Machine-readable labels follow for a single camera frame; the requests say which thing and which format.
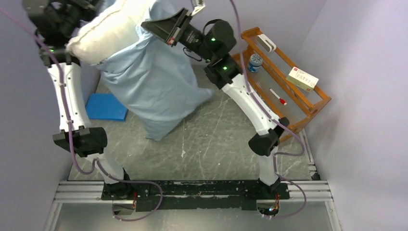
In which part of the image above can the orange wooden shelf rack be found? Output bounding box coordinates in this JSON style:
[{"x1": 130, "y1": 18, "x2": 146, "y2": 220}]
[{"x1": 241, "y1": 27, "x2": 331, "y2": 134}]

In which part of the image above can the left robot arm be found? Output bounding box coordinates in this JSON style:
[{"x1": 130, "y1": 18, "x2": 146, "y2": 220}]
[{"x1": 22, "y1": 0, "x2": 133, "y2": 200}]

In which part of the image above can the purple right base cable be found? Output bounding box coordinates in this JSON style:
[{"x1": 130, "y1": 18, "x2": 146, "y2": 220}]
[{"x1": 261, "y1": 178, "x2": 307, "y2": 220}]

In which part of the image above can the white pillow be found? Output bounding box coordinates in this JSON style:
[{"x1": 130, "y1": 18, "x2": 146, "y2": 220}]
[{"x1": 66, "y1": 0, "x2": 155, "y2": 64}]

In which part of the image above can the light blue pillowcase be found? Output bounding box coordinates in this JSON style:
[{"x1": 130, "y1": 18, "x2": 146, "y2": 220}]
[{"x1": 96, "y1": 0, "x2": 214, "y2": 141}]

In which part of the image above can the blue white jar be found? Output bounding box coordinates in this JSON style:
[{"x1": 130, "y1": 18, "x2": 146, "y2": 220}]
[{"x1": 247, "y1": 53, "x2": 263, "y2": 73}]

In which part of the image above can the red white marker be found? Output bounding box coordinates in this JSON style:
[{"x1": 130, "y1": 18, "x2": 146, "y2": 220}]
[{"x1": 269, "y1": 89, "x2": 287, "y2": 106}]

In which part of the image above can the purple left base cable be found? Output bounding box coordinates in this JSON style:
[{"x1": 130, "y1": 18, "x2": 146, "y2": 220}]
[{"x1": 111, "y1": 185, "x2": 163, "y2": 223}]

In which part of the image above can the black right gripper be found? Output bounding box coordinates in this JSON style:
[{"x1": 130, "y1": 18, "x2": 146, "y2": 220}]
[{"x1": 141, "y1": 7, "x2": 216, "y2": 63}]

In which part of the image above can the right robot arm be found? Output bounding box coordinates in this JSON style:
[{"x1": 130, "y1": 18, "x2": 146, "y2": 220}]
[{"x1": 141, "y1": 8, "x2": 289, "y2": 199}]

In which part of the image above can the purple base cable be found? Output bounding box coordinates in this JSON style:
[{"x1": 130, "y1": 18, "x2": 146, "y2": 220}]
[
  {"x1": 261, "y1": 178, "x2": 307, "y2": 220},
  {"x1": 111, "y1": 185, "x2": 163, "y2": 223}
]

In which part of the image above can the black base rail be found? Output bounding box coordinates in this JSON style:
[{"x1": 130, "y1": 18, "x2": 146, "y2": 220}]
[{"x1": 101, "y1": 180, "x2": 290, "y2": 212}]

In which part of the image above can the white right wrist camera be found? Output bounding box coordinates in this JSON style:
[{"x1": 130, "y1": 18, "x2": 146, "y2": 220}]
[{"x1": 191, "y1": 0, "x2": 206, "y2": 16}]

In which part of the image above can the white rectangular device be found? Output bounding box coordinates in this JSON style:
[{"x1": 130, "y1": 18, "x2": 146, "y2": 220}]
[{"x1": 256, "y1": 34, "x2": 277, "y2": 52}]

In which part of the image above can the white medicine box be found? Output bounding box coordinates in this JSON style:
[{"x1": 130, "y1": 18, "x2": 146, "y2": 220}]
[{"x1": 286, "y1": 67, "x2": 319, "y2": 92}]

